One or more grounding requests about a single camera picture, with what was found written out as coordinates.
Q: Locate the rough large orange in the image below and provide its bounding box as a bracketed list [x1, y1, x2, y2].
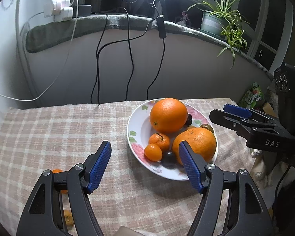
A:
[171, 127, 217, 165]

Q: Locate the pink plaid tablecloth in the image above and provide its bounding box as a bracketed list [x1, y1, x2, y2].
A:
[0, 97, 259, 236]

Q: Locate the gloved right hand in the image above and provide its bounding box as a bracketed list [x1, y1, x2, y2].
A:
[249, 149, 288, 189]

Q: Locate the potted spider plant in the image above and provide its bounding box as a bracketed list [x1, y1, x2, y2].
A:
[188, 0, 247, 65]

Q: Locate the green brown kiwi fruit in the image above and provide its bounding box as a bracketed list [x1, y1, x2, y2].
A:
[200, 124, 214, 133]

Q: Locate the small pink figurine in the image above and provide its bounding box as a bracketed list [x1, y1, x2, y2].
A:
[176, 10, 191, 27]

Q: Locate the smooth large orange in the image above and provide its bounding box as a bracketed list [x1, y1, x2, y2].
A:
[149, 98, 187, 134]

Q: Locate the grey green sill cloth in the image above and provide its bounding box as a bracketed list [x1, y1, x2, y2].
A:
[25, 14, 274, 80]

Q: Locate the black cable middle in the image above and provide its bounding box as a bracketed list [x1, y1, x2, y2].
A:
[96, 6, 160, 105]

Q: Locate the small mandarin with stem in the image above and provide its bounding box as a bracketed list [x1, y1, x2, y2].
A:
[148, 133, 171, 152]

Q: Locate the black cable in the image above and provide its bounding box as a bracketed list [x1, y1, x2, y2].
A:
[146, 37, 166, 101]
[90, 12, 109, 104]
[96, 6, 160, 105]

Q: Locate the floral white plate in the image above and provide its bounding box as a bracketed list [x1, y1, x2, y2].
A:
[127, 98, 218, 181]

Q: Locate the dark purple plum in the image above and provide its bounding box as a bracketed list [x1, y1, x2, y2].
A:
[161, 151, 177, 168]

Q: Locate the medium orange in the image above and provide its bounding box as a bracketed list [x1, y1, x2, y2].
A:
[52, 169, 68, 194]

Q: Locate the white power strip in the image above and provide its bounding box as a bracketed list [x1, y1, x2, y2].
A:
[43, 0, 73, 22]

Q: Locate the black cable right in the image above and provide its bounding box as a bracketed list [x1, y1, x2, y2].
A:
[146, 37, 166, 101]

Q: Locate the black cable left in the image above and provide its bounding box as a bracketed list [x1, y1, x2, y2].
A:
[90, 12, 109, 104]

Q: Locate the black power adapter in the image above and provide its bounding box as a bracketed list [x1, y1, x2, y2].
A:
[72, 4, 92, 18]

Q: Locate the small smooth mandarin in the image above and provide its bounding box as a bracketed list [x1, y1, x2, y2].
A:
[144, 143, 162, 162]

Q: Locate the white charging cable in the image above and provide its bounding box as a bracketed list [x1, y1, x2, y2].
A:
[0, 0, 79, 102]

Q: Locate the black inline cable box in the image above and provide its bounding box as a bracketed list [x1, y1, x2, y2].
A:
[156, 16, 167, 39]

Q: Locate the green snack packet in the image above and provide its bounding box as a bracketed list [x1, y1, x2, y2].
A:
[238, 82, 265, 109]

